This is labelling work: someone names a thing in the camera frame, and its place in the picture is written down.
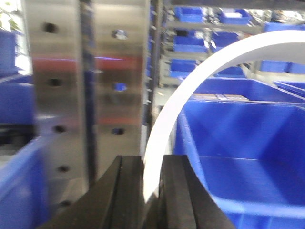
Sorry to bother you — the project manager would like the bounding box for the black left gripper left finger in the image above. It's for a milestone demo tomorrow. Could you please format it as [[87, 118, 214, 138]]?
[[40, 156, 143, 229]]

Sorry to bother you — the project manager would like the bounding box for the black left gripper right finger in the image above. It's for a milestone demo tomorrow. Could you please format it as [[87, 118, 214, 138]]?
[[145, 155, 235, 229]]

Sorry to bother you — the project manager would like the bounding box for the white curved PVC pipe piece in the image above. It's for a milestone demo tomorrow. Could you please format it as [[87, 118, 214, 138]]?
[[143, 30, 305, 202]]

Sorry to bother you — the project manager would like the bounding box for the large blue target bin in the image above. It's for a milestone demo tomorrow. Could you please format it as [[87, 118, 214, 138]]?
[[173, 78, 305, 229]]

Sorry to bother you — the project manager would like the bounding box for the blue bin left side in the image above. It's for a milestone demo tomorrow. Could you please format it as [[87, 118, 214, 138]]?
[[0, 137, 50, 229]]

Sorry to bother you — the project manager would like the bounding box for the stainless steel shelf upright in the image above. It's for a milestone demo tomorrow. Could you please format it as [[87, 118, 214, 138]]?
[[22, 0, 156, 211]]

